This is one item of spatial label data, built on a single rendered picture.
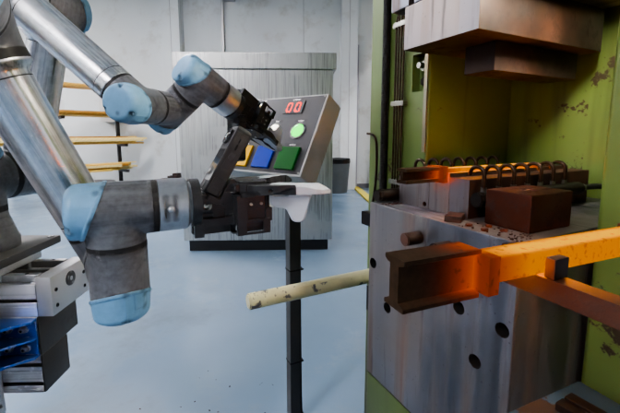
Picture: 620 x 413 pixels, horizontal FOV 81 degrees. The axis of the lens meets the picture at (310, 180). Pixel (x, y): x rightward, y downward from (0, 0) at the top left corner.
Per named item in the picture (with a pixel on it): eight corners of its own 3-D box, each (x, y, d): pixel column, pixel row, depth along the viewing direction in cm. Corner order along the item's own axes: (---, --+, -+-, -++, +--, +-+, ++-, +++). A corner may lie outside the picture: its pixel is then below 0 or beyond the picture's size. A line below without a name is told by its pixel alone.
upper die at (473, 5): (478, 29, 66) (482, -28, 65) (403, 51, 83) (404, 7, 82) (601, 52, 85) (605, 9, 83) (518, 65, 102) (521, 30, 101)
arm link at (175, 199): (154, 176, 54) (159, 182, 47) (186, 174, 57) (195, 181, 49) (157, 224, 55) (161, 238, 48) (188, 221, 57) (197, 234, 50)
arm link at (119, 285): (142, 291, 59) (137, 226, 58) (159, 319, 50) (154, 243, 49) (86, 304, 55) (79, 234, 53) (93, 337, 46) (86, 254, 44)
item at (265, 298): (251, 314, 98) (250, 296, 97) (244, 306, 102) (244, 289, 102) (381, 284, 117) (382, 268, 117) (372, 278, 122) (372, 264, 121)
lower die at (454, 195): (467, 218, 70) (470, 175, 69) (399, 202, 88) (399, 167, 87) (586, 201, 89) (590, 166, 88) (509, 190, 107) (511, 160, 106)
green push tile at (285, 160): (291, 169, 104) (299, 146, 106) (272, 168, 109) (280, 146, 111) (294, 172, 105) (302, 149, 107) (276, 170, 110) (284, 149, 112)
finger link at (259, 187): (300, 193, 57) (246, 192, 58) (300, 182, 57) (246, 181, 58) (293, 198, 52) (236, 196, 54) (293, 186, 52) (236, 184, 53)
